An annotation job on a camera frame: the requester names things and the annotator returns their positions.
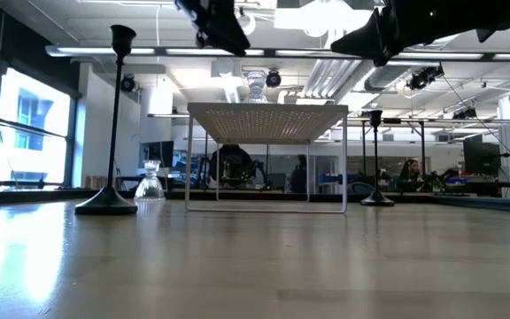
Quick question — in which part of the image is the black computer monitor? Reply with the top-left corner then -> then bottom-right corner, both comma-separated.
462,140 -> 502,177
142,140 -> 175,168

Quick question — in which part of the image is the black ceiling light cluster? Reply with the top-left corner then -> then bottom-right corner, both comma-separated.
406,64 -> 445,92

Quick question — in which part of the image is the black metal candlestick holder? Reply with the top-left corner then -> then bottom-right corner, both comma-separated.
74,24 -> 139,217
359,109 -> 396,208

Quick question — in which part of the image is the overhead light bar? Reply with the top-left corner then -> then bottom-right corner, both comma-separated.
44,43 -> 510,63

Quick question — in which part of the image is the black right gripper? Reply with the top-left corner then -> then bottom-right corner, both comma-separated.
330,0 -> 477,66

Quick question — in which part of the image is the white ceiling duct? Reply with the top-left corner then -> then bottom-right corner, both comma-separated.
301,59 -> 362,99

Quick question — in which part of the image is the black aluminium table frame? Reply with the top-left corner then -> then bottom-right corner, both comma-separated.
0,188 -> 510,214

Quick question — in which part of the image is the clear glass candle holder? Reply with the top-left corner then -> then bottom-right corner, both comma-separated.
245,70 -> 267,105
133,159 -> 166,203

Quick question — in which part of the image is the white perforated metal shelf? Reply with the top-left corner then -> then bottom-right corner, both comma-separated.
184,102 -> 350,215

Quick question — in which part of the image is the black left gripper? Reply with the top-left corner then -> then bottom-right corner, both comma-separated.
174,0 -> 251,57

